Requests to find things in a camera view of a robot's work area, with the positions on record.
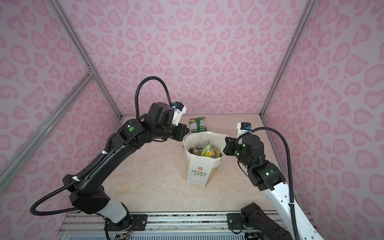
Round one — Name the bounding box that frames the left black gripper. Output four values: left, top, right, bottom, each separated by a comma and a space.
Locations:
153, 121, 191, 141

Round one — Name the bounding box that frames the green white snack bag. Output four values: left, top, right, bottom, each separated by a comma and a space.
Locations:
189, 117, 207, 133

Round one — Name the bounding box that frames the orange Fox's fruit bag bottom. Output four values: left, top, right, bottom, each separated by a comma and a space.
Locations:
189, 148, 203, 156

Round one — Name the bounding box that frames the white paper bag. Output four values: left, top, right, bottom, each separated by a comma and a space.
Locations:
183, 132, 227, 187

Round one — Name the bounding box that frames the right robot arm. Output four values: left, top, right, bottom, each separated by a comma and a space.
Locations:
224, 134, 322, 240

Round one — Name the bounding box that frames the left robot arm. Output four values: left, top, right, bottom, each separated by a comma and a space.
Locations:
69, 116, 190, 231

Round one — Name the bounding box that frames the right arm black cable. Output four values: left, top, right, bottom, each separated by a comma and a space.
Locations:
235, 126, 301, 240

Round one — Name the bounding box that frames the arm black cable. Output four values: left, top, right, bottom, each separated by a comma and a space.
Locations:
235, 126, 301, 240
29, 75, 173, 240

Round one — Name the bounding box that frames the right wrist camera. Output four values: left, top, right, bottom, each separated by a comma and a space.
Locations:
237, 122, 252, 137

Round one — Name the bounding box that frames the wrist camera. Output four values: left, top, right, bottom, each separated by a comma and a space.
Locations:
172, 102, 187, 126
237, 122, 252, 137

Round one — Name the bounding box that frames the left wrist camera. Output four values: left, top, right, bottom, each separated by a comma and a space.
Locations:
172, 102, 187, 126

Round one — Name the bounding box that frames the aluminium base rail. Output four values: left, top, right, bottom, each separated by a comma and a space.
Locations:
55, 211, 319, 240

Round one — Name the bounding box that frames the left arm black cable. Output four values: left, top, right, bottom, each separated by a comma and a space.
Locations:
29, 75, 173, 240

